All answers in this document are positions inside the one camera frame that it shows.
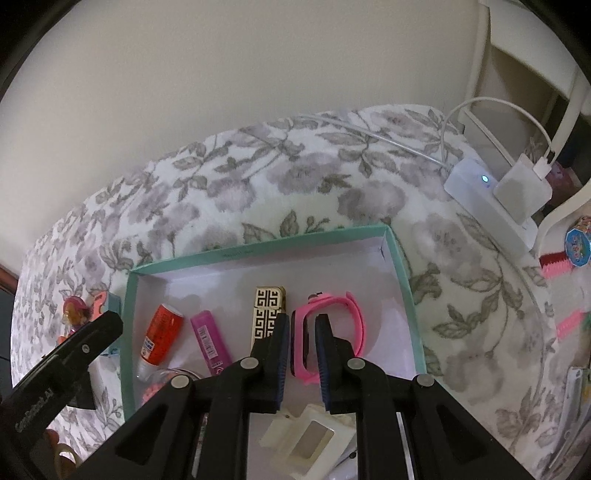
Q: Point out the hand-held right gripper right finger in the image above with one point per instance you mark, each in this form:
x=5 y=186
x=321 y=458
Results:
x=323 y=369

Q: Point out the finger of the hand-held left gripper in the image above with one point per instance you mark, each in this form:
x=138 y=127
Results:
x=82 y=394
x=92 y=339

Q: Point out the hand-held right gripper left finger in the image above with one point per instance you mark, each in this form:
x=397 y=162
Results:
x=282 y=369

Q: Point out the pink puppy toy figure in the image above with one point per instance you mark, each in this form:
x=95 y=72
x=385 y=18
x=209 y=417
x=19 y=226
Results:
x=76 y=316

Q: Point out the blue and pink case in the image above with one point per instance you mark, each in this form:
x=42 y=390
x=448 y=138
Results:
x=111 y=302

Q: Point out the gold patterned lighter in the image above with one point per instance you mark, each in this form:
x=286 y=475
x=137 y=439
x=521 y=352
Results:
x=265 y=314

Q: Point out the pink smart watch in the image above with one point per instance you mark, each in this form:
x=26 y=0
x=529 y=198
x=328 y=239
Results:
x=355 y=318

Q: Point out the red and white glue stick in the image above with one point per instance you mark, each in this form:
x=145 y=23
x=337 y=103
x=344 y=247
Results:
x=159 y=332

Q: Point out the magenta lip balm tube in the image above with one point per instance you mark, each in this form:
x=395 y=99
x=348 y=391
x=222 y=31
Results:
x=210 y=339

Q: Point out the teal cardboard box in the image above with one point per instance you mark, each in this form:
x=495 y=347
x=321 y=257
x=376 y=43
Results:
x=277 y=272

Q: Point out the person's left hand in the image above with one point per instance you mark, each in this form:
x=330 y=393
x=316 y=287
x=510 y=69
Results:
x=51 y=437

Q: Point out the cream hair clip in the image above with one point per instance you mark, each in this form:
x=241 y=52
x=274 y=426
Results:
x=281 y=434

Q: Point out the pink and white bead mat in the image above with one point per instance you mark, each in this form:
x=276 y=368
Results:
x=556 y=271

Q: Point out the white charger adapter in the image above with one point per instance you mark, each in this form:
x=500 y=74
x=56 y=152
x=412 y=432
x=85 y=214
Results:
x=521 y=189

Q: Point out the white cut-out panel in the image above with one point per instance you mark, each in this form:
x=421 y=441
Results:
x=561 y=217

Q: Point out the round colourful toy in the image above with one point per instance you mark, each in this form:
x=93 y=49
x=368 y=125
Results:
x=579 y=244

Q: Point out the white shelf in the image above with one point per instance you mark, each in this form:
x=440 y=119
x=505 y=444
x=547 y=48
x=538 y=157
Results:
x=480 y=46

